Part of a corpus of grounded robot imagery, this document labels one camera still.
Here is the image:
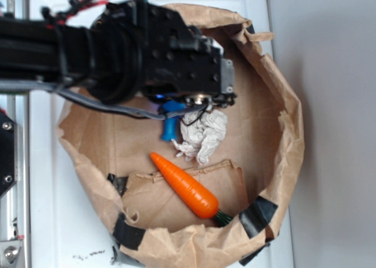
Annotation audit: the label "blue plastic toy bottle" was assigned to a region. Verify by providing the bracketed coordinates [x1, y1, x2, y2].
[160, 100, 185, 142]

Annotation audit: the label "brown paper bag bin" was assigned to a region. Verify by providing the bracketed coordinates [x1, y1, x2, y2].
[57, 4, 305, 267]

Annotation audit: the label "crumpled white paper ball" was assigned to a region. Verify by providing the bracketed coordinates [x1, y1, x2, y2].
[171, 109, 228, 166]

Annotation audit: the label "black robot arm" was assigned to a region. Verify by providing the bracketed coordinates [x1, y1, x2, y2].
[1, 0, 236, 106]

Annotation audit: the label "red and black wires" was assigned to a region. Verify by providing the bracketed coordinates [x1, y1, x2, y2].
[41, 0, 153, 26]

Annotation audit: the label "black metal bracket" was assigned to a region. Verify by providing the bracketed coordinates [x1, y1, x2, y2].
[0, 108, 17, 198]

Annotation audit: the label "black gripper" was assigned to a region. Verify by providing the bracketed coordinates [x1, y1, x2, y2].
[129, 0, 236, 107]

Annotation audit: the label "orange plastic toy carrot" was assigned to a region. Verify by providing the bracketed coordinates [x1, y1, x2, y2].
[150, 152, 233, 227]

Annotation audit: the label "grey cable bundle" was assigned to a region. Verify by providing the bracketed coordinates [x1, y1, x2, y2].
[0, 81, 206, 121]

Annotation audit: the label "aluminium frame rail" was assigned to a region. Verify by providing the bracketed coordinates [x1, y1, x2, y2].
[0, 0, 31, 268]

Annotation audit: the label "white plastic tray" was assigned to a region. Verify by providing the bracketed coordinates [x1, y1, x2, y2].
[28, 0, 295, 268]

